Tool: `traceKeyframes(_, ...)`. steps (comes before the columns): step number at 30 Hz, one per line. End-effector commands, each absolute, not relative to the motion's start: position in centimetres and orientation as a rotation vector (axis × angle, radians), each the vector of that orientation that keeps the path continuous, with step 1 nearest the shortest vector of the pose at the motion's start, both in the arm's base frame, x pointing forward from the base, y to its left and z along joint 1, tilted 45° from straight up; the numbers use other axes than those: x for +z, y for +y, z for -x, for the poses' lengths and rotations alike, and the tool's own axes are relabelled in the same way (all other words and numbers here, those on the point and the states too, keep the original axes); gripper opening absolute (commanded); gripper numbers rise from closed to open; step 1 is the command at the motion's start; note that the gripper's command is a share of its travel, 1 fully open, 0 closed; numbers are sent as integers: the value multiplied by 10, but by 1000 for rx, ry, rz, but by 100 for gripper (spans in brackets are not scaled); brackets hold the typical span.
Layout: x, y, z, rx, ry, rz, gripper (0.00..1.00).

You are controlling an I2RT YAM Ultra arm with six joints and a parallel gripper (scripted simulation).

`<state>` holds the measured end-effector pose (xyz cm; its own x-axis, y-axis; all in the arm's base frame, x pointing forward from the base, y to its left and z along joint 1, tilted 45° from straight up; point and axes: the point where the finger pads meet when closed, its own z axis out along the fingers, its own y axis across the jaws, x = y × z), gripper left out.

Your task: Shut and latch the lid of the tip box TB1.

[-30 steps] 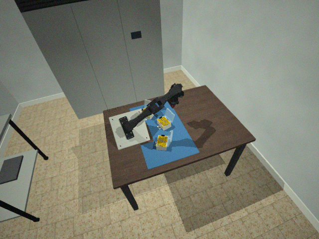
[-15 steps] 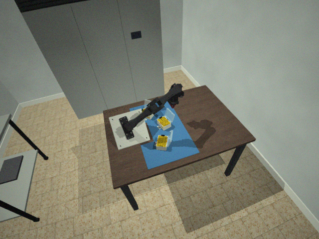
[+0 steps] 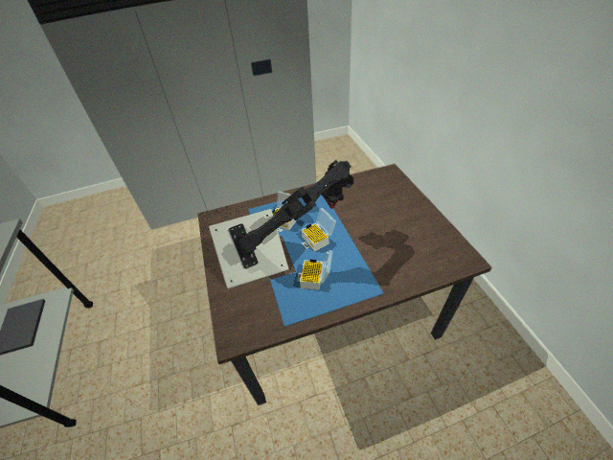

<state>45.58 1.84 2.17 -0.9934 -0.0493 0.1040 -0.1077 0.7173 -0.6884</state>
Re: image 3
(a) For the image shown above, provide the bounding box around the blue bench mat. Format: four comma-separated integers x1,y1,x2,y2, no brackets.
270,195,384,326

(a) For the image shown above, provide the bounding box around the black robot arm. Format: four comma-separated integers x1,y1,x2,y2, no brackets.
229,160,353,268

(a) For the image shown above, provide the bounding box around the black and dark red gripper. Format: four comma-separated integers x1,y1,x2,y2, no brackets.
322,184,344,209

